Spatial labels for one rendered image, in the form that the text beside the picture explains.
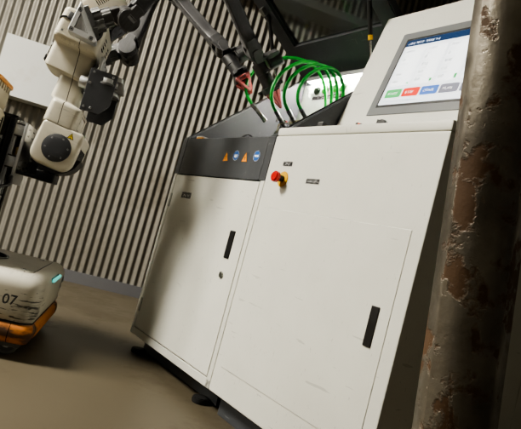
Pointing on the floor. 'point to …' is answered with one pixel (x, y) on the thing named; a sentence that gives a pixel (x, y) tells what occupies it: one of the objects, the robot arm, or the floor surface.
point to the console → (357, 268)
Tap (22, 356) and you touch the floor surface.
